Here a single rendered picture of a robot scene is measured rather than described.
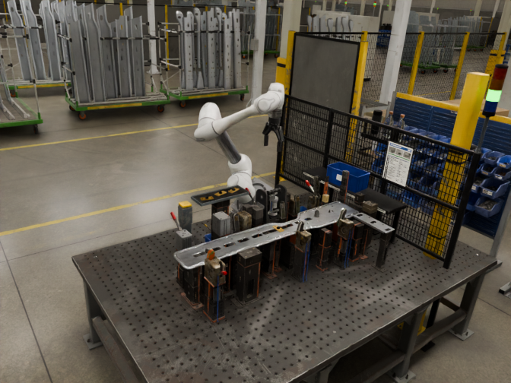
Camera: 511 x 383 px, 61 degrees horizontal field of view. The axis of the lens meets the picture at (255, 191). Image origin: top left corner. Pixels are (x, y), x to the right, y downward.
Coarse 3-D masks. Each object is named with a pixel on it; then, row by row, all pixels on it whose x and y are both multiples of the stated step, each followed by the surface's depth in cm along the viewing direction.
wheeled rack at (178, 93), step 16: (176, 32) 905; (192, 32) 953; (208, 32) 978; (240, 32) 1031; (160, 64) 997; (160, 80) 1011; (176, 96) 963; (192, 96) 970; (208, 96) 996; (240, 96) 1067
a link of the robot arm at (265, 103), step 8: (264, 96) 252; (272, 96) 254; (256, 104) 253; (264, 104) 250; (272, 104) 252; (240, 112) 270; (248, 112) 263; (256, 112) 261; (264, 112) 254; (216, 120) 290; (224, 120) 286; (232, 120) 282; (240, 120) 276; (216, 128) 288; (224, 128) 288
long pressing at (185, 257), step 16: (320, 208) 309; (336, 208) 311; (352, 208) 313; (272, 224) 284; (320, 224) 287; (224, 240) 262; (256, 240) 264; (272, 240) 266; (176, 256) 244; (192, 256) 244; (224, 256) 246
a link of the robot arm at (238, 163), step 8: (208, 104) 305; (200, 112) 303; (208, 112) 299; (216, 112) 303; (224, 136) 318; (224, 144) 323; (232, 144) 328; (224, 152) 331; (232, 152) 330; (232, 160) 337; (240, 160) 340; (248, 160) 348; (232, 168) 342; (240, 168) 341; (248, 168) 345
